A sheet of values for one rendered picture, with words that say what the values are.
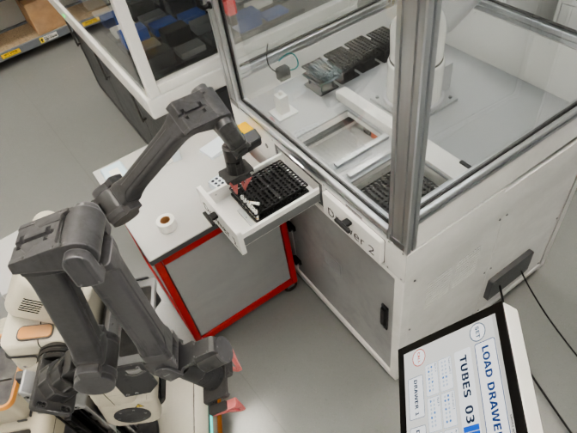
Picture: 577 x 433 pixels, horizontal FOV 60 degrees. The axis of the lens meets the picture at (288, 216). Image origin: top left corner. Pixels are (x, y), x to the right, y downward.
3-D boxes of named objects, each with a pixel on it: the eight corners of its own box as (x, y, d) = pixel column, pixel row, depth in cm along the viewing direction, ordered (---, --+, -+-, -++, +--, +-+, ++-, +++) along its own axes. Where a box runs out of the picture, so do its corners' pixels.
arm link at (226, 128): (185, 94, 111) (213, 132, 110) (206, 78, 111) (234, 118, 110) (220, 135, 154) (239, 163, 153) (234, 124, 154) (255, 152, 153)
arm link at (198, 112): (172, 86, 102) (199, 125, 102) (213, 80, 113) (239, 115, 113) (86, 199, 129) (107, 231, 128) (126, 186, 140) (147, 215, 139)
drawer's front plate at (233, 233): (243, 256, 166) (236, 234, 158) (203, 207, 184) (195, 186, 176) (247, 253, 167) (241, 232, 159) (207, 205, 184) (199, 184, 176)
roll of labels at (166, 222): (159, 235, 185) (155, 228, 182) (159, 222, 190) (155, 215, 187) (177, 232, 185) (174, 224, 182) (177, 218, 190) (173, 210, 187)
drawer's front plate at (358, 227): (379, 265, 157) (379, 243, 149) (324, 213, 175) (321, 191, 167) (384, 262, 158) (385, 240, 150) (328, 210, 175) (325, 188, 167)
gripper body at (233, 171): (218, 175, 165) (214, 159, 159) (245, 162, 168) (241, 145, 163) (228, 186, 161) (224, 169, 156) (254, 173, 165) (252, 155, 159)
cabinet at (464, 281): (397, 392, 212) (406, 287, 153) (266, 246, 274) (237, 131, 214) (544, 274, 241) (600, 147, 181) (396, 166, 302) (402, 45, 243)
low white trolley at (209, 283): (203, 357, 234) (148, 261, 178) (149, 273, 271) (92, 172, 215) (302, 291, 251) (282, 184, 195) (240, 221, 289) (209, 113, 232)
